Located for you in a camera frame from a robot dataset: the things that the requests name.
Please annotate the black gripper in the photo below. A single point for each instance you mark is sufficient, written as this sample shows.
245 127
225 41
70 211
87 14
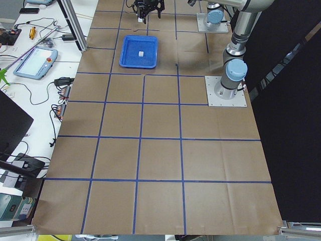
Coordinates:
141 10

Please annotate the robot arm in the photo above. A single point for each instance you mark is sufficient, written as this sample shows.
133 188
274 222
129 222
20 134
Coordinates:
214 15
235 68

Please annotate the blue plastic tray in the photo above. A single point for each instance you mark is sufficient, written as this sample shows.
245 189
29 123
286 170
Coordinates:
132 44

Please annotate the black power adapter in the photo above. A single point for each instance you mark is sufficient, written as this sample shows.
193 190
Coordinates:
67 37

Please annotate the yellow metal cylinder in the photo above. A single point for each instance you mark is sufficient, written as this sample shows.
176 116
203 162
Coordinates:
32 33

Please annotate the teach pendant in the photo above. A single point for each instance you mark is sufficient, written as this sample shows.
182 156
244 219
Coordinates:
36 63

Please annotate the black phone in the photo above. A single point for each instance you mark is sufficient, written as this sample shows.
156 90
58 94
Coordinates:
29 10

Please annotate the brown paper table cover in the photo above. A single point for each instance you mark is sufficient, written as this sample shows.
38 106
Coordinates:
140 151

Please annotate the black monitor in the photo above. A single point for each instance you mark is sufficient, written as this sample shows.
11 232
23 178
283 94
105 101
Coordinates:
15 123

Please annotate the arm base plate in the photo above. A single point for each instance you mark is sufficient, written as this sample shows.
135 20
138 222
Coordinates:
218 96
207 27

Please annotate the aluminium frame post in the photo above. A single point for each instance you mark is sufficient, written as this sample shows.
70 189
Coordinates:
73 23

